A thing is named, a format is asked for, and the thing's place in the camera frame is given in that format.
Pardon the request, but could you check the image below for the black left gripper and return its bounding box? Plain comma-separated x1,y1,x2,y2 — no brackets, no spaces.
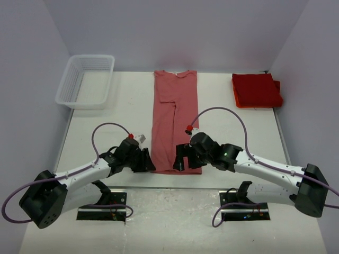
123,148,155,173

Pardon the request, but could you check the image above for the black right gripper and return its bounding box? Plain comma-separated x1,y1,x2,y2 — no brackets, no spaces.
173,143,212,171

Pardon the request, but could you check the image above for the pink t shirt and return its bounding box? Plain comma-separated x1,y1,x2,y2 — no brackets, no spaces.
151,70,202,175

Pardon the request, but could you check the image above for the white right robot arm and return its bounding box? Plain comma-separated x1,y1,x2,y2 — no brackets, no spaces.
173,130,328,218

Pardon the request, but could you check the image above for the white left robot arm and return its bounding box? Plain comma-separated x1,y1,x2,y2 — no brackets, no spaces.
19,135,155,229

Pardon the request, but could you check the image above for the folded dark red t shirt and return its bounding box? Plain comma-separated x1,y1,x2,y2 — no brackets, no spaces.
231,74,283,108

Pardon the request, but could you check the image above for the white plastic basket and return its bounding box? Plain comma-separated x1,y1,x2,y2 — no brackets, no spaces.
55,55,115,110

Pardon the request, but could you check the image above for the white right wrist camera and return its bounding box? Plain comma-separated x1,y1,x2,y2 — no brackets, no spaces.
189,128,200,137

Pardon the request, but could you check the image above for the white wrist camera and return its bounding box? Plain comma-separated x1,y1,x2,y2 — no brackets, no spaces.
189,128,200,137
134,134,146,145

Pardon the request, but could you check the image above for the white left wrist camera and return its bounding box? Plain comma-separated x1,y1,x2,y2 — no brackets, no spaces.
134,134,146,145

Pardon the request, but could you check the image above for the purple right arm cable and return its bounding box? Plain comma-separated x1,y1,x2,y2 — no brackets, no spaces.
185,106,339,228

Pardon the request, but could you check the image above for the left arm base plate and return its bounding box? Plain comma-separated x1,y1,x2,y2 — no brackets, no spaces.
76,189,128,222

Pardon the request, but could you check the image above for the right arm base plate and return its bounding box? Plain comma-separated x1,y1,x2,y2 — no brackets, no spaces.
219,188,271,222

